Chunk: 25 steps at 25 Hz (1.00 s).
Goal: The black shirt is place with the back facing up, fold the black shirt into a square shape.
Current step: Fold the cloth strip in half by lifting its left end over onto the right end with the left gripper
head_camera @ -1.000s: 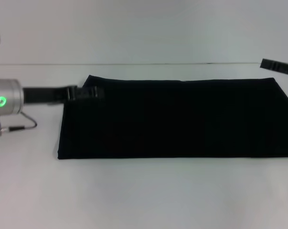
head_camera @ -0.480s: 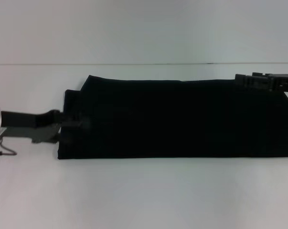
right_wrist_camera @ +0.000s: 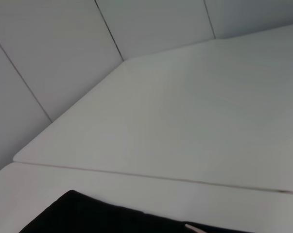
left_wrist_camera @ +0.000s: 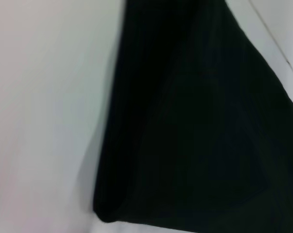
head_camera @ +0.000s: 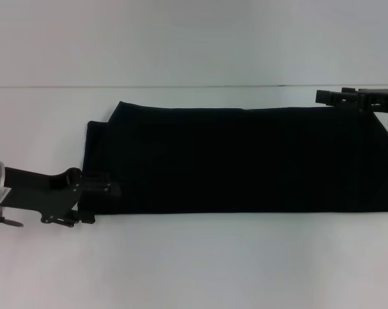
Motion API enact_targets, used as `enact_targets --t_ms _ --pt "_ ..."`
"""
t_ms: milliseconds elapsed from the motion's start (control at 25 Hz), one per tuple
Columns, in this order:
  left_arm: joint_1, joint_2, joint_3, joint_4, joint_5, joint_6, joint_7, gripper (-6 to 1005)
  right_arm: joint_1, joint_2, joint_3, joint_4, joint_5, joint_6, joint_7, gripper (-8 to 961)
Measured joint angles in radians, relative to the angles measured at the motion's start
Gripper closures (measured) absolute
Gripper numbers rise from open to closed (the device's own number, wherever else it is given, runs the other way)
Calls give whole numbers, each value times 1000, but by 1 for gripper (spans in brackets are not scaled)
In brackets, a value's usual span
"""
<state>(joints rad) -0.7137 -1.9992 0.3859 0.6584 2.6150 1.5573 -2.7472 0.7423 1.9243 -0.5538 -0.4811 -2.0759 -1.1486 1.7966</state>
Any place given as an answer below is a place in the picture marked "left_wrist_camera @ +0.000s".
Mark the black t-shirt with white lettering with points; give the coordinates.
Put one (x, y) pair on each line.
(197, 133)

